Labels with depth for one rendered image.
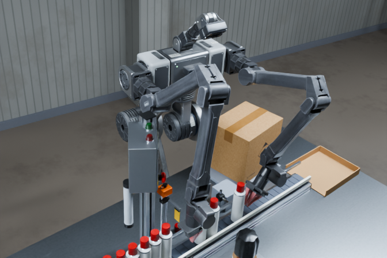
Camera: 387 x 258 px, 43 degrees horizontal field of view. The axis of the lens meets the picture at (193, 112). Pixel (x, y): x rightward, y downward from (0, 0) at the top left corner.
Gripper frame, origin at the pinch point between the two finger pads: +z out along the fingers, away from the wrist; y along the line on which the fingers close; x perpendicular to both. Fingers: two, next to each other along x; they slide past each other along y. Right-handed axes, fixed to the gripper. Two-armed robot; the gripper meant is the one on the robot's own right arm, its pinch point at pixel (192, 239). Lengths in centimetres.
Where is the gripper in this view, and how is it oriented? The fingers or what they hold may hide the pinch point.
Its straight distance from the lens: 196.4
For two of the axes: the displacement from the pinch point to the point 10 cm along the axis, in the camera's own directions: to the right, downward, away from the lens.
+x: -6.5, -4.2, 6.3
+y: 7.6, -3.2, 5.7
